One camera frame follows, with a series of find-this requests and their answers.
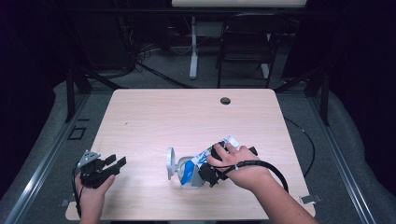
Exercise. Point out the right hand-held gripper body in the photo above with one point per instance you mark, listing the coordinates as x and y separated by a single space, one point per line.
208 174

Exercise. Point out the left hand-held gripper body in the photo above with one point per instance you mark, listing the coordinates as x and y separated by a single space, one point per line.
90 174

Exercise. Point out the person's left hand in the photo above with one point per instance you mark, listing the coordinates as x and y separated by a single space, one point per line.
91 196

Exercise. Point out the person's right hand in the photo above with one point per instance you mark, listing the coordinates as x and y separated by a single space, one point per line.
246 174

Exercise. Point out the black folding chair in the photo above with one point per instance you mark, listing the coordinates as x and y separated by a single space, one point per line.
249 40

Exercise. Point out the white table with metal legs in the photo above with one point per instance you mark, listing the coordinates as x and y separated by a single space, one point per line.
239 3

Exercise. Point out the grey metal table bracket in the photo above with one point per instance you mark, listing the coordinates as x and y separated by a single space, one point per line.
64 202
309 199

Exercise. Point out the aluminium floor rail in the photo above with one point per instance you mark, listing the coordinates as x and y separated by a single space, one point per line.
339 165
40 171

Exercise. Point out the black metal frame stand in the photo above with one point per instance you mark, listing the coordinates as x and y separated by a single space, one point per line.
325 96
71 93

